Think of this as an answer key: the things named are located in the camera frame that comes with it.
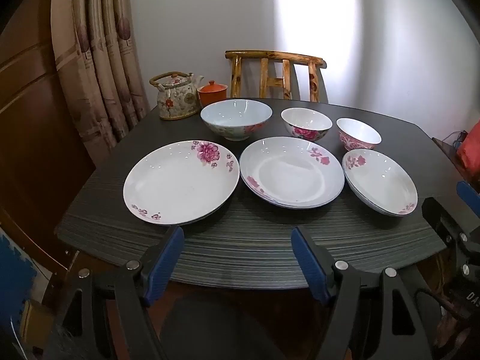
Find orange lidded cup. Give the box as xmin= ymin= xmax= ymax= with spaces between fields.
xmin=197 ymin=80 xmax=228 ymax=108

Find black cable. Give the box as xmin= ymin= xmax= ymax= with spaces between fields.
xmin=412 ymin=288 xmax=466 ymax=320

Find large white pink-flower plate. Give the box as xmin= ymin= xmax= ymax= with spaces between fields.
xmin=123 ymin=140 xmax=241 ymax=226

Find small blue-rimmed floral plate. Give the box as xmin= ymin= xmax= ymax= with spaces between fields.
xmin=342 ymin=148 xmax=419 ymax=217

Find large pale blue bowl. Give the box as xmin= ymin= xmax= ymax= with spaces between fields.
xmin=200 ymin=98 xmax=273 ymax=142

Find tangled cables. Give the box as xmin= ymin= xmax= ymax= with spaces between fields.
xmin=443 ymin=130 xmax=469 ymax=149

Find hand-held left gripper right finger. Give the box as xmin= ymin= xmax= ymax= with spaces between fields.
xmin=290 ymin=227 xmax=451 ymax=360

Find small pink patterned bowl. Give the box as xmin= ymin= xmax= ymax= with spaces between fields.
xmin=336 ymin=118 xmax=382 ymax=153

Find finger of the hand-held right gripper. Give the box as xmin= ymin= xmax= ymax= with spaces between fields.
xmin=421 ymin=196 xmax=471 ymax=250
xmin=455 ymin=180 xmax=480 ymax=220

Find beige patterned curtain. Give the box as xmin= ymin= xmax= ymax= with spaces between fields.
xmin=50 ymin=0 xmax=151 ymax=151

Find floral ceramic teapot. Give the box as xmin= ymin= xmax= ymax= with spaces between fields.
xmin=149 ymin=71 xmax=205 ymax=121

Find medium blue-rimmed floral plate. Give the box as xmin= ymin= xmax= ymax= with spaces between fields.
xmin=239 ymin=136 xmax=346 ymax=209

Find blue sheet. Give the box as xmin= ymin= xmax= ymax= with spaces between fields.
xmin=0 ymin=229 xmax=39 ymax=310

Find cardboard box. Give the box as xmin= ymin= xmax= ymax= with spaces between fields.
xmin=18 ymin=299 xmax=57 ymax=347

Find red plastic bag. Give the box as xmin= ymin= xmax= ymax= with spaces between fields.
xmin=455 ymin=119 xmax=480 ymax=181

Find brown wooden door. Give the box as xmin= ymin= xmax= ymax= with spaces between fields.
xmin=0 ymin=0 xmax=99 ymax=259

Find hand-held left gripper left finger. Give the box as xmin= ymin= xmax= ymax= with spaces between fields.
xmin=34 ymin=226 xmax=185 ymax=360

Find medium white rose bowl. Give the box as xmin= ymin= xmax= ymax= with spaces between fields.
xmin=281 ymin=107 xmax=333 ymax=143

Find wooden chair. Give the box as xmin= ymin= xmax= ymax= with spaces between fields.
xmin=225 ymin=50 xmax=328 ymax=103

